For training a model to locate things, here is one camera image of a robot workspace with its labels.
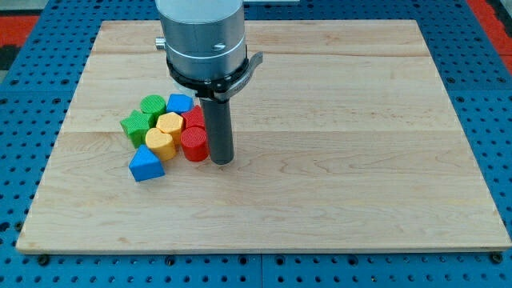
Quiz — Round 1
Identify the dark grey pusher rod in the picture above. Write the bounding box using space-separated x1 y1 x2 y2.
199 98 234 165

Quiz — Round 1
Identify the black clamp mount ring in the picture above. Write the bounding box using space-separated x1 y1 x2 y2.
166 51 263 102

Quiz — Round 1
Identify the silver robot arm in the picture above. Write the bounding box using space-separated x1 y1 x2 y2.
155 0 263 165

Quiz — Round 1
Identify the red circle block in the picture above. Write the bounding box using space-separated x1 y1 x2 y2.
181 126 209 162

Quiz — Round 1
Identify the green circle block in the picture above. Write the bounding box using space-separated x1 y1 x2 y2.
140 94 166 120

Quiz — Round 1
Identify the yellow heart block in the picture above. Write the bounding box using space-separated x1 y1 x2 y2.
145 128 177 162

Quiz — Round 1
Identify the blue triangle block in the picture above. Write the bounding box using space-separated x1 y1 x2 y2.
128 144 165 182

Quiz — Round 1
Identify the yellow pentagon block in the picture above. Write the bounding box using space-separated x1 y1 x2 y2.
156 112 184 146

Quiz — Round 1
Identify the green star block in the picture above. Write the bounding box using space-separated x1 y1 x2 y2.
120 110 155 149

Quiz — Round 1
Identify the wooden board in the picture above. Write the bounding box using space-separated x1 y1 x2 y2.
17 20 511 254

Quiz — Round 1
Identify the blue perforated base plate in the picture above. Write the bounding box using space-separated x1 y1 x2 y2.
1 0 511 287

